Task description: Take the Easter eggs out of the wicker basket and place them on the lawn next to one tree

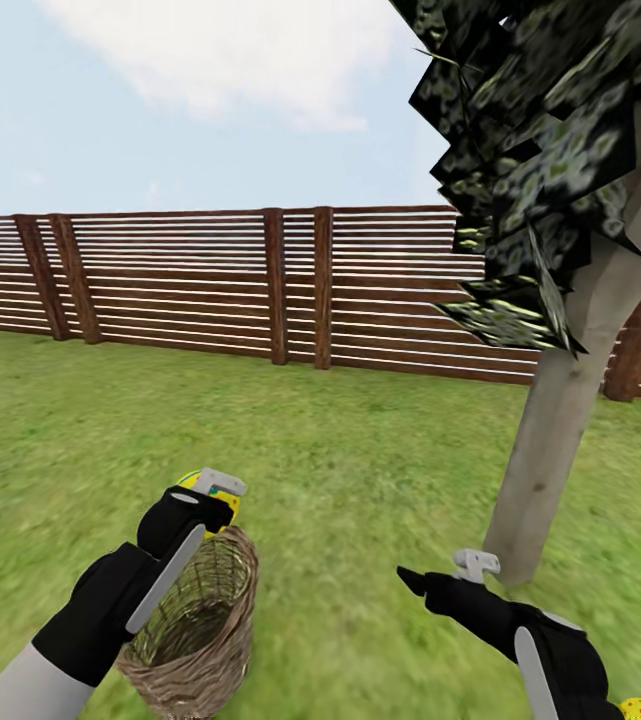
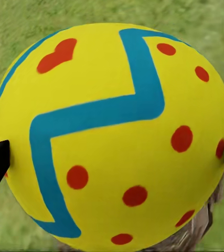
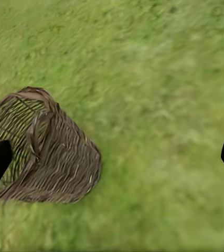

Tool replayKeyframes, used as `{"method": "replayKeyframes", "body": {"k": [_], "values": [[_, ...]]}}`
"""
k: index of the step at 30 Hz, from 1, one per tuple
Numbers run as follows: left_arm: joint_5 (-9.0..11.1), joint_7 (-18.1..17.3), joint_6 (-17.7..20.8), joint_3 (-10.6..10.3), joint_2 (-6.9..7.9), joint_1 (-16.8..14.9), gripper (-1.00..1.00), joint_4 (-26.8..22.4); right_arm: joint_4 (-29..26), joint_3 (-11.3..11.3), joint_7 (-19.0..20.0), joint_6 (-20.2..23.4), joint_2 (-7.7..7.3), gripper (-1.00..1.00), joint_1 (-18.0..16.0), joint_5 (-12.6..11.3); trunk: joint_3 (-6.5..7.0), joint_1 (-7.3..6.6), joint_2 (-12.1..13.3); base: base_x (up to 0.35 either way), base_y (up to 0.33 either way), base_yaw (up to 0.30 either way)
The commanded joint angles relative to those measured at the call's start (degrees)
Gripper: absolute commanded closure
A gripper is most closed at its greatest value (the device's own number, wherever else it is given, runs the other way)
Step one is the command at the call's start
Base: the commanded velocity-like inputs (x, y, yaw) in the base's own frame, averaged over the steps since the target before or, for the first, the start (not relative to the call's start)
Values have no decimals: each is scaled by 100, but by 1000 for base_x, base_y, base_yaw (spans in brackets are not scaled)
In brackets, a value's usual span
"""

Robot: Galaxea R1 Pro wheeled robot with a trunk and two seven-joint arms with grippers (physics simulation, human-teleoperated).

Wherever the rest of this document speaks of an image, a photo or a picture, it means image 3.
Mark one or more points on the wicker basket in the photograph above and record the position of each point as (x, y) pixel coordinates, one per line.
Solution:
(60, 164)

